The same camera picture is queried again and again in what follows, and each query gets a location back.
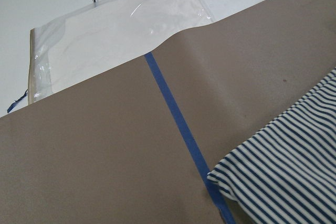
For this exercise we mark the navy white striped polo shirt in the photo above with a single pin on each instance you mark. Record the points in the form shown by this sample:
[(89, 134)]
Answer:
[(285, 172)]

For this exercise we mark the clear plastic bag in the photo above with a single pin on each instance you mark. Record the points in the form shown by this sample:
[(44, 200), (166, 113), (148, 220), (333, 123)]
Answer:
[(89, 41)]

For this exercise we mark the brown paper table cover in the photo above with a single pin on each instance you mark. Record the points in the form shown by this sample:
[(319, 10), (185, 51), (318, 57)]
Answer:
[(108, 150)]

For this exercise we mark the scrap of blue tape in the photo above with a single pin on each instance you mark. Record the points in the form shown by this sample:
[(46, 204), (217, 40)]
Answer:
[(16, 102)]

